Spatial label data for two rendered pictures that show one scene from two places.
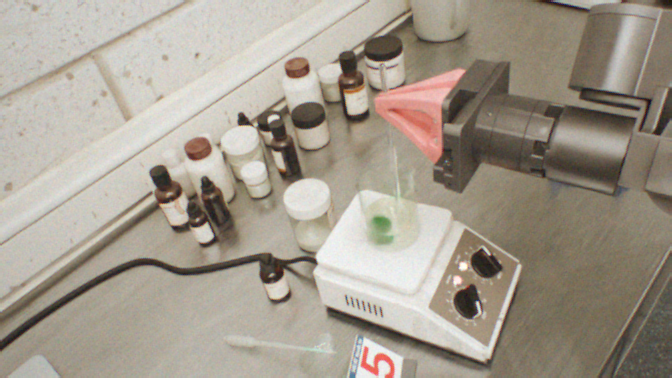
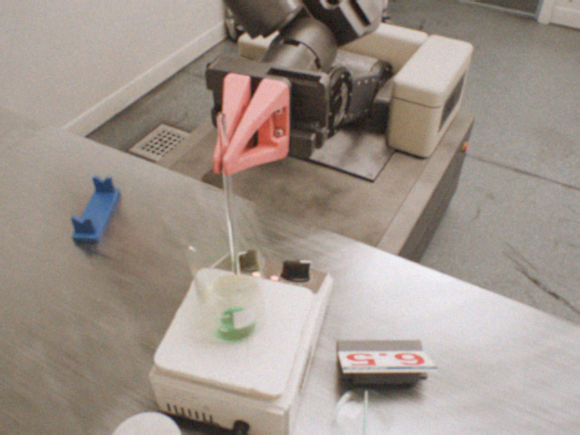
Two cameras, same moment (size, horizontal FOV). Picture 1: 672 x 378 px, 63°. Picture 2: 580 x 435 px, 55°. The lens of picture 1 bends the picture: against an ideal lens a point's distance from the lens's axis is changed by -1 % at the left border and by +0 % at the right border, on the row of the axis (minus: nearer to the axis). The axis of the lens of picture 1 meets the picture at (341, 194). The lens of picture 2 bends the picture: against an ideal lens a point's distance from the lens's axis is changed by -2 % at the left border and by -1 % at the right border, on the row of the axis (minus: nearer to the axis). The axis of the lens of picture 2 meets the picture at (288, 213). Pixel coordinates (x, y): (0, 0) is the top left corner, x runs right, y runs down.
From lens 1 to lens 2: 0.54 m
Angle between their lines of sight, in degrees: 75
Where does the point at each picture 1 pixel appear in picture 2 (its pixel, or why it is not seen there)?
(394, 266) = (284, 310)
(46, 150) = not seen: outside the picture
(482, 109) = (285, 72)
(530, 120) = (300, 53)
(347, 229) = (228, 366)
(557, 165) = (324, 66)
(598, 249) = (197, 217)
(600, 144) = (323, 34)
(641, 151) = (349, 12)
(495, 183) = (92, 286)
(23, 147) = not seen: outside the picture
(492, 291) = (271, 265)
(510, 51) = not seen: outside the picture
